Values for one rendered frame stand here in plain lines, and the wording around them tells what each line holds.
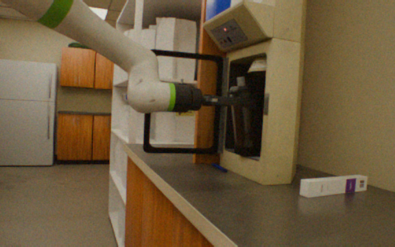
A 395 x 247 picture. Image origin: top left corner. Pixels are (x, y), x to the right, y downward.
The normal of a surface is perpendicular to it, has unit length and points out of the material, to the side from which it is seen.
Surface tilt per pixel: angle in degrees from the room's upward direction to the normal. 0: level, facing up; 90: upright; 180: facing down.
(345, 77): 90
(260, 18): 90
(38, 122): 90
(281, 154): 90
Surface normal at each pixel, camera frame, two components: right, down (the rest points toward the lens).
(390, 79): -0.92, -0.04
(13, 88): 0.37, 0.07
